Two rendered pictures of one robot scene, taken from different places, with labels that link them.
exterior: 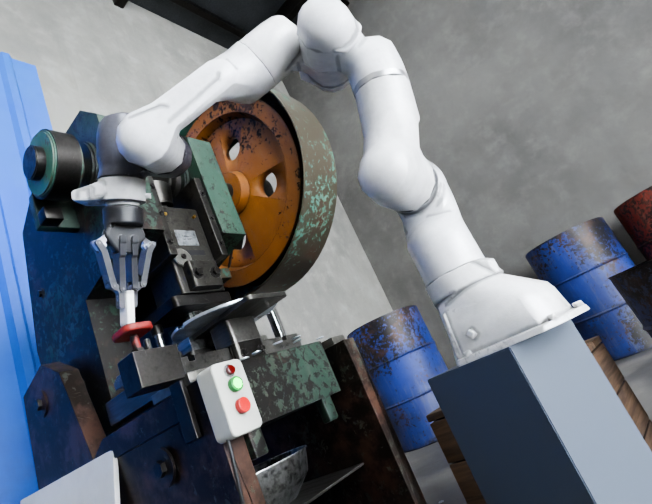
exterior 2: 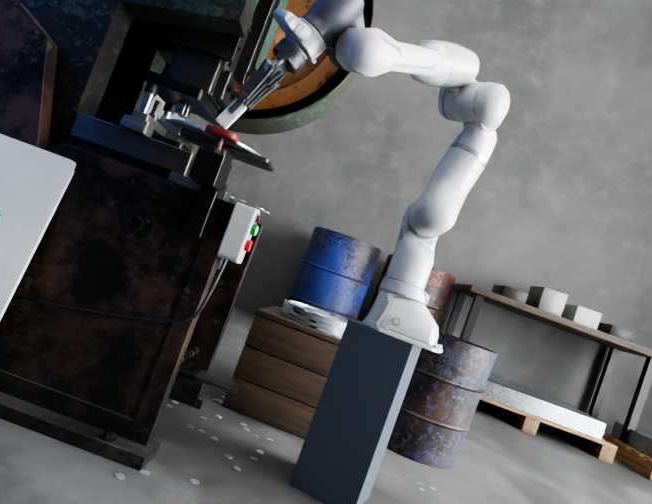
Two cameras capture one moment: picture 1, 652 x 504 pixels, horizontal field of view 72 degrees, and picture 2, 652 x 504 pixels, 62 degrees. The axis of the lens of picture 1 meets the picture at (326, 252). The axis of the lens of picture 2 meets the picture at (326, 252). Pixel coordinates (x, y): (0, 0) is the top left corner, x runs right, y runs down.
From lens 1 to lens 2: 84 cm
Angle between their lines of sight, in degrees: 34
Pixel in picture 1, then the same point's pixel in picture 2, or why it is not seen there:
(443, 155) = not seen: hidden behind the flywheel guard
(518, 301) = (430, 329)
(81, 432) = (38, 113)
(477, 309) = (409, 314)
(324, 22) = (495, 110)
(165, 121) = (391, 62)
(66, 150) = not seen: outside the picture
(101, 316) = (116, 26)
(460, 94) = not seen: hidden behind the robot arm
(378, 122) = (455, 181)
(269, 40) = (463, 70)
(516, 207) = (340, 186)
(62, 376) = (47, 44)
